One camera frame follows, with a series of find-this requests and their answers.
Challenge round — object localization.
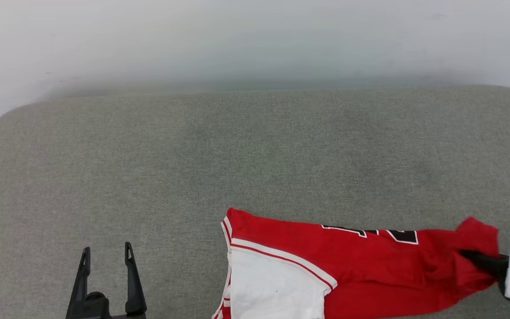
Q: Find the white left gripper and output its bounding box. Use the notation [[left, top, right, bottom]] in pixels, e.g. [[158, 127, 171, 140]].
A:
[[66, 241, 148, 319]]

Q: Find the red Bulls basketball jersey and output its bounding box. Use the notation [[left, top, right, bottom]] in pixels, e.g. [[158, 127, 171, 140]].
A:
[[212, 207, 501, 319]]

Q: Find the grey fabric sofa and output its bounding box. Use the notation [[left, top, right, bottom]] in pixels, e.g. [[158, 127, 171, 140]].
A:
[[0, 84, 510, 319]]

